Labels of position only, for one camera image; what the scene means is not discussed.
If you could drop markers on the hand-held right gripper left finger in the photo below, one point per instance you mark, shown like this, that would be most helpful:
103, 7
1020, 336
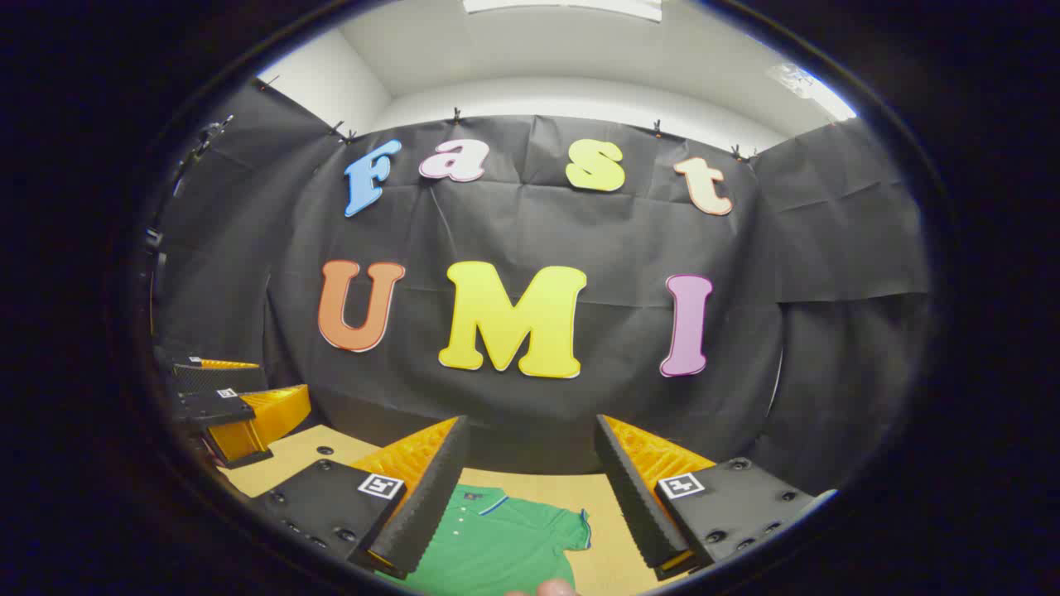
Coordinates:
431, 505

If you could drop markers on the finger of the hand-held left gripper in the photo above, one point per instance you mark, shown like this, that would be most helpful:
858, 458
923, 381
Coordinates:
215, 379
207, 407

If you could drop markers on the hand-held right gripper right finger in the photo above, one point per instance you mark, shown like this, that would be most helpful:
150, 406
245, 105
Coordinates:
633, 505

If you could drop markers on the green T-shirt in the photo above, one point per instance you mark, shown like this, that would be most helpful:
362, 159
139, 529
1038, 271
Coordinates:
497, 546

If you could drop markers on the black backdrop cloth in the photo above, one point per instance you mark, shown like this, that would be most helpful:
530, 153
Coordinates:
513, 240

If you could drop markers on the row of backdrop clips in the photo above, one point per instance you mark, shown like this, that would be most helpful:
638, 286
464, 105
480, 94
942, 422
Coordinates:
455, 116

